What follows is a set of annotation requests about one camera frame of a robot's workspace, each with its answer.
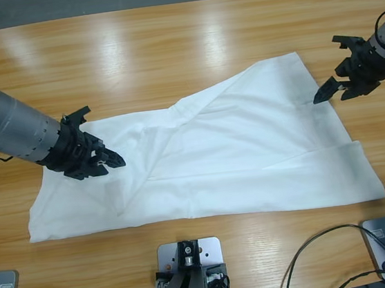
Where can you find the white Unitree T-shirt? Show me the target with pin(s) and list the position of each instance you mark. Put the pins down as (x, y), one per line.
(236, 160)

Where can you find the white block with dark post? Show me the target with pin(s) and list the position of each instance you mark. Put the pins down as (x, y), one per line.
(191, 276)

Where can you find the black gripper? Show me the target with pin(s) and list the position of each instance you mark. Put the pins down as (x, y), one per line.
(72, 154)
(365, 69)

